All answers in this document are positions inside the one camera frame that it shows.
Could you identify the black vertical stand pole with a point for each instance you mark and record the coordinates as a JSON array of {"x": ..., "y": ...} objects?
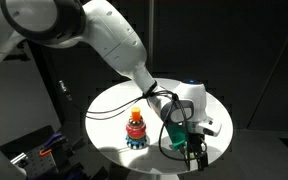
[{"x": 47, "y": 83}]

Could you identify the silver metal block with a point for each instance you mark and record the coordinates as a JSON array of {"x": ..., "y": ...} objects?
[{"x": 18, "y": 158}]

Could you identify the teal wrist camera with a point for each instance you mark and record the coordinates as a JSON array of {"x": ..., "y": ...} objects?
[{"x": 177, "y": 135}]

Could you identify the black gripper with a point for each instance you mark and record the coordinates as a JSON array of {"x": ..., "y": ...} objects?
[{"x": 197, "y": 143}]

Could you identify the orange clamp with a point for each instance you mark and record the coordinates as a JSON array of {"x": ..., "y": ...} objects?
[{"x": 45, "y": 152}]

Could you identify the perforated metal breadboard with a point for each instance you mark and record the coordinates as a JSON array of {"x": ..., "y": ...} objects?
[{"x": 37, "y": 165}]

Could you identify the grey vertical pole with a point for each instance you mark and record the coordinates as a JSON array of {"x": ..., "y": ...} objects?
[{"x": 150, "y": 33}]

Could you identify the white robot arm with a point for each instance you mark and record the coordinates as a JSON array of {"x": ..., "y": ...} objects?
[{"x": 110, "y": 36}]

